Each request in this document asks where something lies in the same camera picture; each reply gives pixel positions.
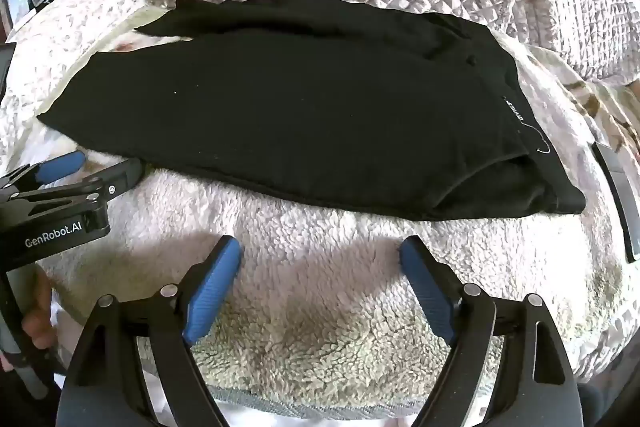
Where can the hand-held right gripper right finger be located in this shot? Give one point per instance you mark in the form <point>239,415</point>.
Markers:
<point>426,289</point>

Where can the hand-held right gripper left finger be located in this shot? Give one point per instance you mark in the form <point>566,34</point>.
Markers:
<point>216,289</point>

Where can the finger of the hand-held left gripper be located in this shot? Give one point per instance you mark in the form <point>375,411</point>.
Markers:
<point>60,168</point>
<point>117,174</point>

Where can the black pants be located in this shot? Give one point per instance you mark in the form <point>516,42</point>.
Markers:
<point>300,107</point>

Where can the person's left hand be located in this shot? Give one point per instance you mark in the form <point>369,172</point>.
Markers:
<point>36,322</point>

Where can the floral fleece blanket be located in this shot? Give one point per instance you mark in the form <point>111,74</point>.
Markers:
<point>325,267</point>

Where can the floral quilted bedsheet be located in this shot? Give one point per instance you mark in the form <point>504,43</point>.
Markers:
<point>65,24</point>

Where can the black flat device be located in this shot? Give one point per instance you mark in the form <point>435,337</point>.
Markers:
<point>617,197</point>

